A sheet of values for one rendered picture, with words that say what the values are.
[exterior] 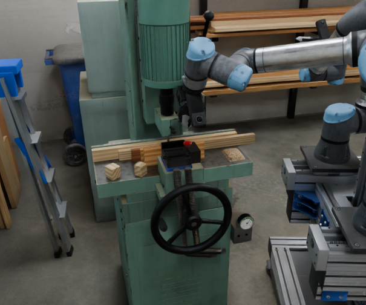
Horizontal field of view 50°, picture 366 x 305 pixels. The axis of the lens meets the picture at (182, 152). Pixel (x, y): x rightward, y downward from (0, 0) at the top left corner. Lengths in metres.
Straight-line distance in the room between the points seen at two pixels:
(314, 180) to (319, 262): 0.51
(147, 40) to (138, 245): 0.79
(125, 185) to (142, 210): 0.13
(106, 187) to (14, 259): 1.31
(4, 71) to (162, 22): 0.99
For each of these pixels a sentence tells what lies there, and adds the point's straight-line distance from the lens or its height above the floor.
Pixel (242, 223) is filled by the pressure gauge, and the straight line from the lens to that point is 1.60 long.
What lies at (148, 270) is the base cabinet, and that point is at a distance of 1.70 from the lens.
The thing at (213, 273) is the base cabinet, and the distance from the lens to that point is 1.81.
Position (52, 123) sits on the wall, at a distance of 3.99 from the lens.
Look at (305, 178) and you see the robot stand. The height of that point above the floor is 0.74.
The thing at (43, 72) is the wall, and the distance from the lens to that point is 3.84.
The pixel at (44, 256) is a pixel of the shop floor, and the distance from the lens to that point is 2.60.
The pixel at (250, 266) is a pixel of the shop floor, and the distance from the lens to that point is 2.40.
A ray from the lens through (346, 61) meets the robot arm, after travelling 1.19.
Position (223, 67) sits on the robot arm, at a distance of 1.11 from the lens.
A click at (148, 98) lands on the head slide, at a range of 1.58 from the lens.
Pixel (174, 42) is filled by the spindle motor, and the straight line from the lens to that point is 1.37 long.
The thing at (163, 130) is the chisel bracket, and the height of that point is 1.03.
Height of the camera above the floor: 1.62
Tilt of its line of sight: 27 degrees down
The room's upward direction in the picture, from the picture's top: 1 degrees counter-clockwise
